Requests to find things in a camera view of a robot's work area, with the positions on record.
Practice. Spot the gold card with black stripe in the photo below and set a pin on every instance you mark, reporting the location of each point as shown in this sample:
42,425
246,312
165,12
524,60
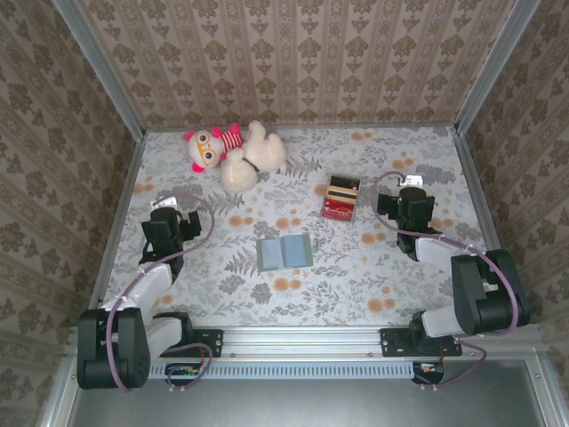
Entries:
342,198

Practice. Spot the aluminium mounting rail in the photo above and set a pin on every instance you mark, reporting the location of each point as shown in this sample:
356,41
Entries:
302,340

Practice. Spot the plush doll with orange glasses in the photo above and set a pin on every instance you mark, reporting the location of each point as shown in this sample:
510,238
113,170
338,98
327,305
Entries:
204,149

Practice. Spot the grey metal panel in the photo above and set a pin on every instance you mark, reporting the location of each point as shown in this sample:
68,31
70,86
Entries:
311,405

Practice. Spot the black credit card with chip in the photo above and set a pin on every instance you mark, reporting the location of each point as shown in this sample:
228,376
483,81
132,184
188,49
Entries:
345,182

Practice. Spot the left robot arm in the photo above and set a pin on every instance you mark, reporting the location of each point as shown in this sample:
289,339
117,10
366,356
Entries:
142,289

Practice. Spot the aluminium frame post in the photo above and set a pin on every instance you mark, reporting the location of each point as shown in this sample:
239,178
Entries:
494,66
101,66

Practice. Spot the floral patterned tablecloth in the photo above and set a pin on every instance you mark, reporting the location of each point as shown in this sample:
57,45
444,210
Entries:
355,276

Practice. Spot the aluminium side rail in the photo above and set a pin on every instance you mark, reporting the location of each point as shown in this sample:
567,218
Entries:
472,178
129,178

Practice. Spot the green card holder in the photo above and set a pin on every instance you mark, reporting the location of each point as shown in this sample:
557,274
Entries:
284,253

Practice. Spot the cream plush teddy bear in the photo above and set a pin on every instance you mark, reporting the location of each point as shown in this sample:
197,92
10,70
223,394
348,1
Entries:
258,155

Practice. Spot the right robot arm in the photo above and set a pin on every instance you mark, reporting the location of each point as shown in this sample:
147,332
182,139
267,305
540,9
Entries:
438,251

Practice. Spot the red credit card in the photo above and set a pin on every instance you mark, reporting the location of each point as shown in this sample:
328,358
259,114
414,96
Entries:
338,211

